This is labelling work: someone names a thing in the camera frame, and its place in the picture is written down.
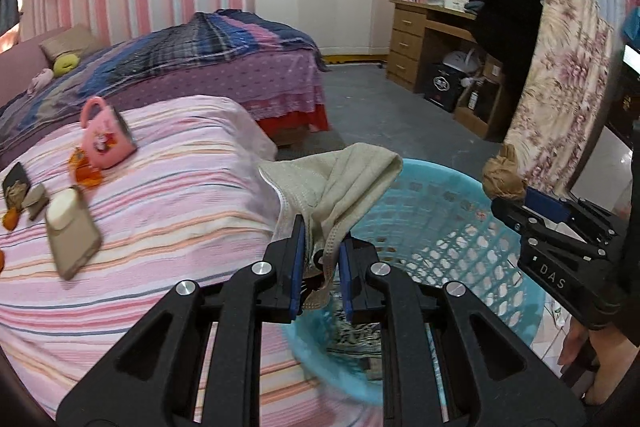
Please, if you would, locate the black hanging coat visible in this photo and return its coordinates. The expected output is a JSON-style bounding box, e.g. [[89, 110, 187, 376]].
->
[[472, 0, 549, 144]]

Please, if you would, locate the cardboard box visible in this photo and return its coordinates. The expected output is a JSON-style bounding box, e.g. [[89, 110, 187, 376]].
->
[[452, 76, 504, 138]]

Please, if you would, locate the pink plush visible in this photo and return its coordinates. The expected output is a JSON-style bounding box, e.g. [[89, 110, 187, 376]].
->
[[27, 67, 54, 96]]

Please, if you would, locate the pink headboard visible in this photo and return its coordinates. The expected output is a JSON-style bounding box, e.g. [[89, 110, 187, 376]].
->
[[0, 24, 71, 108]]

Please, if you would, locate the purple bed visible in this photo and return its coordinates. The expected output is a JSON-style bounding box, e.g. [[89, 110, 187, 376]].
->
[[0, 9, 332, 168]]

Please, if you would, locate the beige cloth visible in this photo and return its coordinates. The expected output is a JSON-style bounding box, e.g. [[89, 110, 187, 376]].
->
[[257, 142, 404, 310]]

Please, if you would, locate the small brown pouch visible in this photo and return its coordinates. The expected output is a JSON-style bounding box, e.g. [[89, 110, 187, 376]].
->
[[22, 184, 51, 221]]

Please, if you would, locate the brown pillow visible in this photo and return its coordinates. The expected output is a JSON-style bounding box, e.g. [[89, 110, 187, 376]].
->
[[39, 24, 101, 60]]

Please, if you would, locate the floral curtain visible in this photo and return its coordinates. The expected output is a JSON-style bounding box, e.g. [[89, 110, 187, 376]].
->
[[502, 0, 617, 219]]

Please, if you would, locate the tan phone case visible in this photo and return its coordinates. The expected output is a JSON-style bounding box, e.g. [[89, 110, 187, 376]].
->
[[45, 187, 104, 281]]

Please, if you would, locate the dark cabinet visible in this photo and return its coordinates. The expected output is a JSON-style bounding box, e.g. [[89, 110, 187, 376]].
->
[[606, 44, 640, 148]]

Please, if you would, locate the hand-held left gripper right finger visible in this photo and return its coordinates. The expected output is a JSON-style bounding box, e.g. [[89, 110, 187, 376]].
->
[[339, 237, 586, 427]]

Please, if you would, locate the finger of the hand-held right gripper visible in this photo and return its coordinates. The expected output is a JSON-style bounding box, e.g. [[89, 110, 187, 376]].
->
[[525, 188, 623, 248], [492, 197, 606, 258]]

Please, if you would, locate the yellow green plush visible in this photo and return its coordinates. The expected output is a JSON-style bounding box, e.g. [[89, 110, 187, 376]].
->
[[52, 51, 81, 78]]

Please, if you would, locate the orange small toy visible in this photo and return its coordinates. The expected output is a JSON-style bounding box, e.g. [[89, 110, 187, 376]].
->
[[67, 147, 104, 188]]

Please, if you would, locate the wooden desk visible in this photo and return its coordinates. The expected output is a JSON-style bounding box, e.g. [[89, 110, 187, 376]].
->
[[387, 0, 507, 144]]

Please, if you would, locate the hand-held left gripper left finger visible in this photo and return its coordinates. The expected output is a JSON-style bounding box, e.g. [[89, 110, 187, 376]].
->
[[55, 214, 307, 427]]

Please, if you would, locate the pink cartoon mug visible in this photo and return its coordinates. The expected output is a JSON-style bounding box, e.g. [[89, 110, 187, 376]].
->
[[79, 96, 138, 169]]

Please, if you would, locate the person's right hand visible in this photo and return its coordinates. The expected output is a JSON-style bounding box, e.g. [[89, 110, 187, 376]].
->
[[560, 319, 616, 405]]

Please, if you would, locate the black bag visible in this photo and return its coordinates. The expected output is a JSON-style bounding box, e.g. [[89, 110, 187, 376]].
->
[[423, 61, 469, 114]]

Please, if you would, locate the light blue plastic basket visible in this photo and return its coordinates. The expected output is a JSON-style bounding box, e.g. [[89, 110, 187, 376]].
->
[[279, 157, 544, 409]]

